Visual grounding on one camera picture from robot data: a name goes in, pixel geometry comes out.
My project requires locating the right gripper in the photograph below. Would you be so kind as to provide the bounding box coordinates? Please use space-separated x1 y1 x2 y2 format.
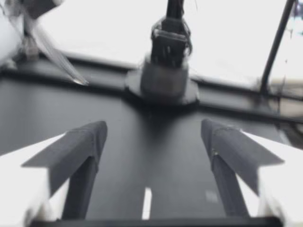
22 0 90 86

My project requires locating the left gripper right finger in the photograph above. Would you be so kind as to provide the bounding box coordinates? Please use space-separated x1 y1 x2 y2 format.
200 118 303 227

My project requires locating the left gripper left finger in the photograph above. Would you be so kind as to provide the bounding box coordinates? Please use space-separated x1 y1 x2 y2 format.
0 120 108 227

